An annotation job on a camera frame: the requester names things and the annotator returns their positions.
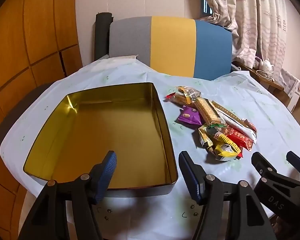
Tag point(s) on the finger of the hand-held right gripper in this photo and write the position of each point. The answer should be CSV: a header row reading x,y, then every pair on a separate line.
x,y
298,163
262,165

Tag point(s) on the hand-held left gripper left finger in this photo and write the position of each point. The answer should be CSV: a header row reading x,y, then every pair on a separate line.
x,y
107,170

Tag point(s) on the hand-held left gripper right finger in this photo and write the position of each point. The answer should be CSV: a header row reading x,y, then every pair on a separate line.
x,y
192,180

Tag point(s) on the gold tin box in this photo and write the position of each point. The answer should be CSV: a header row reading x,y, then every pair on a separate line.
x,y
102,135

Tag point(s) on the red gold patterned packet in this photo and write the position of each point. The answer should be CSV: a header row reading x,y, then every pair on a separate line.
x,y
240,137

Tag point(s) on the yellow green snack packet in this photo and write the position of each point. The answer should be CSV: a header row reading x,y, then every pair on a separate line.
x,y
207,137

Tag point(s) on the long white gold packet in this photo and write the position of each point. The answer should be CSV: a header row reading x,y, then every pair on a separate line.
x,y
237,127

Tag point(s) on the clear cracker packet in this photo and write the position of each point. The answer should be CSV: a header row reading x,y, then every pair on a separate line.
x,y
206,110

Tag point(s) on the red-ended sesame bar packet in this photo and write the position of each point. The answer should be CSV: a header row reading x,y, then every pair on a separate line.
x,y
178,99

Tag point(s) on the orange sesame snack packet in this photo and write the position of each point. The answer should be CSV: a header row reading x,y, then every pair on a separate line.
x,y
190,93

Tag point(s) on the white cardboard box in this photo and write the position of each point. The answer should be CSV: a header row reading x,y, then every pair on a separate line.
x,y
297,95

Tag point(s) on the light blue plastic tablecloth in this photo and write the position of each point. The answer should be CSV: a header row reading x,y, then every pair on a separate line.
x,y
240,100

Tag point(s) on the wooden side table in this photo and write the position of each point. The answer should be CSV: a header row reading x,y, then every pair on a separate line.
x,y
276,85

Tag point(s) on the round tea tray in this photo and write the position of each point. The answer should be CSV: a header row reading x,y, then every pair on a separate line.
x,y
265,75

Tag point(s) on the white teapot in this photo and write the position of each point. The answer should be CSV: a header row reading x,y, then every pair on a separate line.
x,y
266,65

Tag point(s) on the black rolled mat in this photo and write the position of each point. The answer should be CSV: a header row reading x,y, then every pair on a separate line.
x,y
101,37

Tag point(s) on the grey yellow blue chair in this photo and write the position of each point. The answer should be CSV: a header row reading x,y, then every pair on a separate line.
x,y
172,45

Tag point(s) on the patterned beige curtain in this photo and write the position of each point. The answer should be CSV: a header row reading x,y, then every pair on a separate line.
x,y
255,17

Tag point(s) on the wooden wardrobe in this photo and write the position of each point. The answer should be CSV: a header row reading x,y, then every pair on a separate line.
x,y
27,30

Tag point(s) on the window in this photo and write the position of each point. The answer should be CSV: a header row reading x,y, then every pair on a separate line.
x,y
205,5

